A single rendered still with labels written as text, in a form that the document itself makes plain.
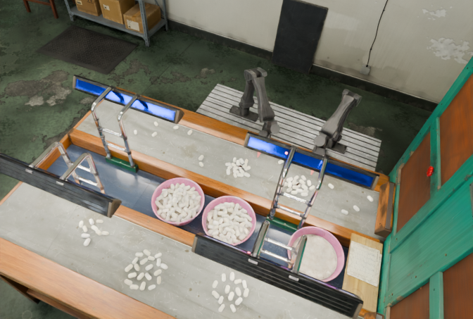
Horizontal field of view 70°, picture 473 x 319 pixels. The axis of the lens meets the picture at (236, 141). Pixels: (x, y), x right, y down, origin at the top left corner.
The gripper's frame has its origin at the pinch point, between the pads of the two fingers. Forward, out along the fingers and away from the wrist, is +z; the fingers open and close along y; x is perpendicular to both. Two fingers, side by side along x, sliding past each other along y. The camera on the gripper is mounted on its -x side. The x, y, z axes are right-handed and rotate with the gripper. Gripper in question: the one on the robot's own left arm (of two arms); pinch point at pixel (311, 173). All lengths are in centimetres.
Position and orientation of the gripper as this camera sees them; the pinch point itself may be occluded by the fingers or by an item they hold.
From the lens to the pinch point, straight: 188.2
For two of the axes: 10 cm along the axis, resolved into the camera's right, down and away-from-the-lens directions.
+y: 9.3, 3.1, -1.9
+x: 1.8, 0.4, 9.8
